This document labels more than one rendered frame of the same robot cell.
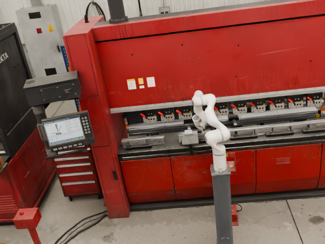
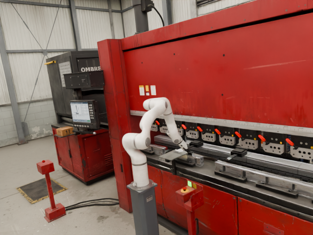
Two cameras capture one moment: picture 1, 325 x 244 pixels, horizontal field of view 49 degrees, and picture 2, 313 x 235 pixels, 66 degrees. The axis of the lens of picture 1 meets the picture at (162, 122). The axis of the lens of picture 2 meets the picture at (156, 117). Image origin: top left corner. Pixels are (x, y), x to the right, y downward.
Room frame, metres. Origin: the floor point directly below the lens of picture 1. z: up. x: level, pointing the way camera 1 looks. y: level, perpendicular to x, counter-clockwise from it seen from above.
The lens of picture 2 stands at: (1.59, -1.83, 1.89)
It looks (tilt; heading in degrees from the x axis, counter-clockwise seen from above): 11 degrees down; 43
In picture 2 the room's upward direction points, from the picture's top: 6 degrees counter-clockwise
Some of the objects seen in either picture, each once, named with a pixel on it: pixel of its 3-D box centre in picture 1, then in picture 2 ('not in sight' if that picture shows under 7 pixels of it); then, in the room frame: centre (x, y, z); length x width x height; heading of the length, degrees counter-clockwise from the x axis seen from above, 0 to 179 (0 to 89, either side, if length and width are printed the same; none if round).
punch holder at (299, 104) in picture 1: (295, 100); (303, 145); (3.48, -1.46, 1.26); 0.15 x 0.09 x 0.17; 84
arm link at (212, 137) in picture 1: (214, 142); (134, 148); (2.77, -0.45, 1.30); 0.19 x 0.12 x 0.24; 101
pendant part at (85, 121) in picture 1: (69, 129); (85, 113); (3.22, 0.94, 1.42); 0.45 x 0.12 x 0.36; 98
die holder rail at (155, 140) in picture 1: (143, 141); (151, 148); (3.65, 0.26, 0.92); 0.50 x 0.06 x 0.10; 84
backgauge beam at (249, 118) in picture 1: (221, 120); (230, 155); (3.85, -0.72, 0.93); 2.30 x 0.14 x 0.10; 84
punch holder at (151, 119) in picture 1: (149, 114); (154, 123); (3.64, 0.13, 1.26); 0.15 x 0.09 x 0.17; 84
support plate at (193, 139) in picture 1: (189, 137); (173, 154); (3.45, -0.28, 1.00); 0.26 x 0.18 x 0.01; 174
